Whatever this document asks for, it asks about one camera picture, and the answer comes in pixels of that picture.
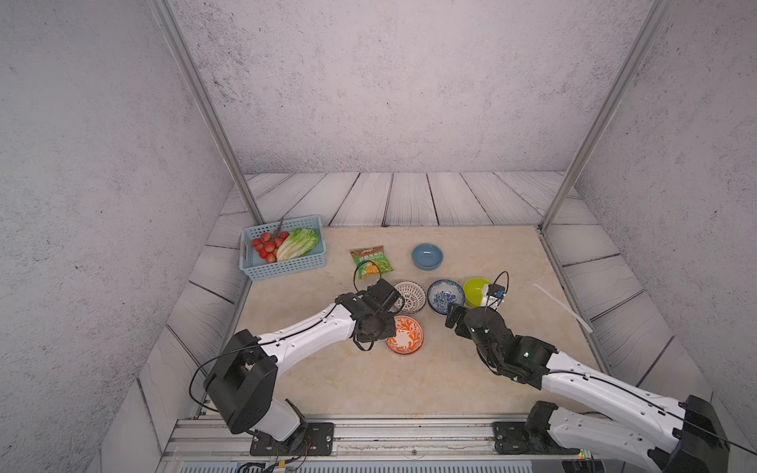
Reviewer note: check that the lime green bowl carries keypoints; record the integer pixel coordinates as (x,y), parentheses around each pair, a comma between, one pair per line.
(475,290)

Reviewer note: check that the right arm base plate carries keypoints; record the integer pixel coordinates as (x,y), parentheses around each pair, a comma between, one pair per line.
(516,438)

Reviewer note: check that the light blue plastic basket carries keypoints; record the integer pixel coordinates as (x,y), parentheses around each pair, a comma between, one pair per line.
(256,269)

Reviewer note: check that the right aluminium frame post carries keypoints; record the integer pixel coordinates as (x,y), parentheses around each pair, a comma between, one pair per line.
(659,12)

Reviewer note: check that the white cable strip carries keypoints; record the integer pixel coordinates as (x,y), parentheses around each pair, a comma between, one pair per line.
(586,326)

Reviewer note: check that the plain blue bowl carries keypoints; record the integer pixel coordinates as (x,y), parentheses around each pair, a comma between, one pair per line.
(427,257)

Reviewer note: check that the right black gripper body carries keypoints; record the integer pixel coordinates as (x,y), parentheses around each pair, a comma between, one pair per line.
(463,330)

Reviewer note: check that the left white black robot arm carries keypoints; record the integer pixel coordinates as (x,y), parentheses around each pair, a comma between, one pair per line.
(242,380)

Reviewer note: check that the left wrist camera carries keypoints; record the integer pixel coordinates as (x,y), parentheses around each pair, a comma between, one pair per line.
(383,297)

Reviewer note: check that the red cherry tomatoes bunch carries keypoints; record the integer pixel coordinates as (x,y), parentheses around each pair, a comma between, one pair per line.
(267,245)

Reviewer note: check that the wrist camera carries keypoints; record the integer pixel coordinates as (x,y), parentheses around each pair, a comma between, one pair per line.
(383,297)
(494,292)

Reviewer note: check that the green snack bag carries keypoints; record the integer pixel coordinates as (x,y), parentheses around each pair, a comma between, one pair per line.
(371,261)

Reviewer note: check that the aluminium frame post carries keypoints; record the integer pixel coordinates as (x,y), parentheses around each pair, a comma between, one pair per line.
(182,55)
(659,12)

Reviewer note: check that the left aluminium frame post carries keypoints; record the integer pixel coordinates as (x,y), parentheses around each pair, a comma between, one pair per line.
(182,55)

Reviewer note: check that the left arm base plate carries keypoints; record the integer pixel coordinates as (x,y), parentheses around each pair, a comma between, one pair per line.
(311,439)

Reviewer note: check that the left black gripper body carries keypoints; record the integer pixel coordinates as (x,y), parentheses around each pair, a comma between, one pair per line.
(383,329)

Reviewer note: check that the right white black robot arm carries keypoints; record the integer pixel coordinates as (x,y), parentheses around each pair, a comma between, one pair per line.
(650,431)

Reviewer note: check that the aluminium rail front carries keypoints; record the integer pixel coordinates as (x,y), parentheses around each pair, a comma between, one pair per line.
(383,444)

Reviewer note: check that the orange floral bowl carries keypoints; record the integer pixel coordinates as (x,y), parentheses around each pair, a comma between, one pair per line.
(409,336)

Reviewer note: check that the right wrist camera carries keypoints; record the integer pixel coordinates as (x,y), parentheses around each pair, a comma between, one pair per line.
(494,292)

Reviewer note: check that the blue floral bowl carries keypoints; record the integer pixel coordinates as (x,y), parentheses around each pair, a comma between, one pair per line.
(443,294)

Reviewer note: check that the green lettuce head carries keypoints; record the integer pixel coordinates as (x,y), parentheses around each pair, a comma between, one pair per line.
(299,243)

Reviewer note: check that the white brown lattice bowl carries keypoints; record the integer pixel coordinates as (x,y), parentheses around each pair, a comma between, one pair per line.
(412,298)

